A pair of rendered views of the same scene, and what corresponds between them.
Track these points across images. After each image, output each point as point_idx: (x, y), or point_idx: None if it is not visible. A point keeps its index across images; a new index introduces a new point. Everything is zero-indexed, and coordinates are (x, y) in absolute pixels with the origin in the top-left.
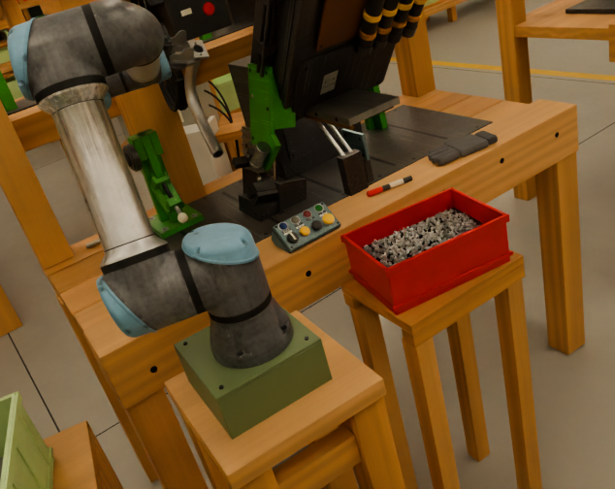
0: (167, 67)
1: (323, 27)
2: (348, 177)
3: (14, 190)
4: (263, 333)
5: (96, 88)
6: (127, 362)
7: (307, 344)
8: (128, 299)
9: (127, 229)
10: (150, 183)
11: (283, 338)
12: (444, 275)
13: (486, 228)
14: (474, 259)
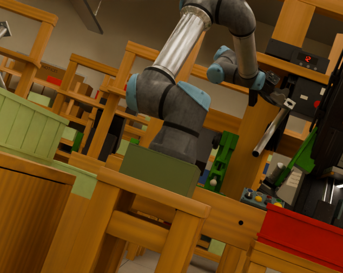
0: (259, 80)
1: None
2: (316, 214)
3: (154, 121)
4: (175, 140)
5: (204, 15)
6: (117, 169)
7: (188, 162)
8: (139, 80)
9: (165, 61)
10: (215, 161)
11: (182, 153)
12: (303, 242)
13: None
14: (330, 251)
